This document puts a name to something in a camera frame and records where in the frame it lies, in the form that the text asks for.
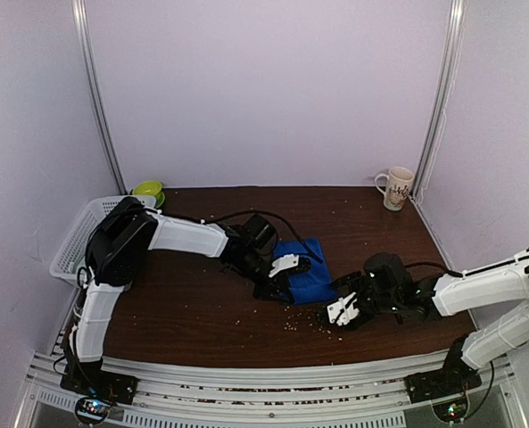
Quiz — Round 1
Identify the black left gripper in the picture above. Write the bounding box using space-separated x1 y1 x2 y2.
232 251 295 305

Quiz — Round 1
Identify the blue cloth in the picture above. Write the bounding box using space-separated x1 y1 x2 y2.
288 237 337 305

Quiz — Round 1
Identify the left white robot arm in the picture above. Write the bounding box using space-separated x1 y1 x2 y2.
67 196 301 396

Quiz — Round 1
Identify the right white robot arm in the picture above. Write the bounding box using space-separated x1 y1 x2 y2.
323 247 529 394

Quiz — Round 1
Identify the white printed mug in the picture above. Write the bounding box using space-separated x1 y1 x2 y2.
374 166 415 211

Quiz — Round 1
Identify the lime green bowl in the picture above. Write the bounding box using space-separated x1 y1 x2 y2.
131 180 166 210

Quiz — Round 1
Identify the right circuit board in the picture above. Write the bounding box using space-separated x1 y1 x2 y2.
433 397 469 424

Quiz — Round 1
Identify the circuit board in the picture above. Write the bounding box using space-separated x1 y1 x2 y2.
74 397 112 424
433 397 469 424

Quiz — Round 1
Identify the white plastic perforated basket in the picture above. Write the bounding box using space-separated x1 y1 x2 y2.
48 194 158 286

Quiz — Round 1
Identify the left circuit board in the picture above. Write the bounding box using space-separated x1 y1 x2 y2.
74 397 112 424

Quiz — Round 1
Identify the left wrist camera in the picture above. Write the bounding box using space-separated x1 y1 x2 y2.
268 253 311 278

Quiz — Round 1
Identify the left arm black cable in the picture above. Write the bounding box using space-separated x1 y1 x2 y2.
205 210 326 264

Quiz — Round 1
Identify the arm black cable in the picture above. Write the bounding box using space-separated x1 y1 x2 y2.
205 210 326 264
404 261 464 277

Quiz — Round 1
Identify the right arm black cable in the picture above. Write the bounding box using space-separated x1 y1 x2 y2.
404 261 464 277

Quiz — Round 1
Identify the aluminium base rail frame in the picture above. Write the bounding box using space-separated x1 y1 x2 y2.
11 348 529 427

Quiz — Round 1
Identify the right aluminium corner post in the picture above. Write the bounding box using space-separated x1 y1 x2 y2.
412 0 467 203

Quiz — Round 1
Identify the aluminium corner post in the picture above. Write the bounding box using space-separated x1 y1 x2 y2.
71 0 128 194
412 0 467 203

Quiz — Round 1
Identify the left aluminium corner post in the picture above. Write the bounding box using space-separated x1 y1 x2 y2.
71 0 128 194

